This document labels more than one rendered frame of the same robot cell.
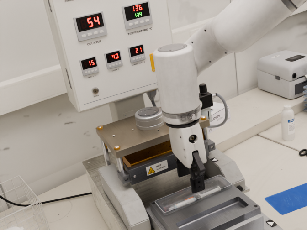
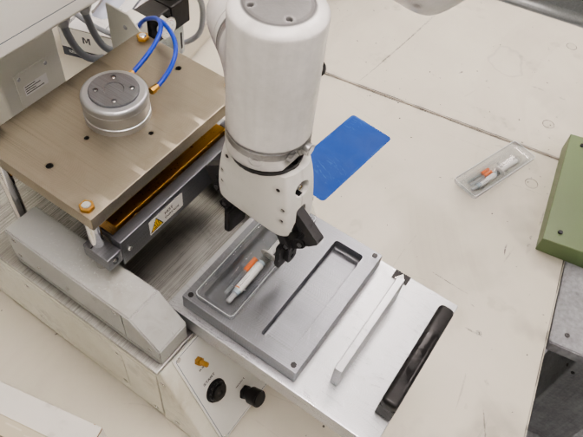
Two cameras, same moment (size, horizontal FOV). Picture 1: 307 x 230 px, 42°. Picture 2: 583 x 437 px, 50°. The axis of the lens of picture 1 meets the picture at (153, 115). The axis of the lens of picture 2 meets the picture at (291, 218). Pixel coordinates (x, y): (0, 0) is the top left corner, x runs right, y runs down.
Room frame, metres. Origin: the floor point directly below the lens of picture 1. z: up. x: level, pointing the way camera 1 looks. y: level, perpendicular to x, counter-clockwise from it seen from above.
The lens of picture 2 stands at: (0.45, 0.20, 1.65)
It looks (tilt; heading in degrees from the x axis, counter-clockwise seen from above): 53 degrees down; 318
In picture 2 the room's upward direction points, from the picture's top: 8 degrees clockwise
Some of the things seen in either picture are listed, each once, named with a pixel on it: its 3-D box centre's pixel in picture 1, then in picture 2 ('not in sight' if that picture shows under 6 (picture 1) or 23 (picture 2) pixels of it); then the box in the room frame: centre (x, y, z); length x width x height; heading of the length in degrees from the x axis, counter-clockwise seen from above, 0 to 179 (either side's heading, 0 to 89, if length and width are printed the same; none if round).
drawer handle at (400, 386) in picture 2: not in sight; (416, 359); (0.58, -0.14, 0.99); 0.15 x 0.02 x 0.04; 110
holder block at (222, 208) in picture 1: (203, 208); (285, 279); (0.75, -0.08, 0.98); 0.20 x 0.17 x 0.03; 110
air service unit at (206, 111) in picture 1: (199, 107); (164, 28); (1.19, -0.15, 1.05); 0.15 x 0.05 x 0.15; 110
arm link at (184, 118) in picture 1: (182, 112); (270, 134); (0.79, -0.06, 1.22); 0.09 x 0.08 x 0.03; 16
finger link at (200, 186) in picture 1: (198, 181); (294, 249); (0.74, -0.07, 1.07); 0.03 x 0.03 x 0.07; 16
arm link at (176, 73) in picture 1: (177, 76); (272, 63); (0.80, -0.06, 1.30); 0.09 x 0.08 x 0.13; 164
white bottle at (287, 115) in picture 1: (288, 122); not in sight; (1.41, -0.53, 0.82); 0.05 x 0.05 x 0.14
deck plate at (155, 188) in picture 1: (156, 174); (118, 194); (1.03, 0.02, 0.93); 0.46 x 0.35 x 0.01; 20
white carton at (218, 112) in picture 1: (203, 120); (113, 14); (1.55, -0.21, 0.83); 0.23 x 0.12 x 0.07; 128
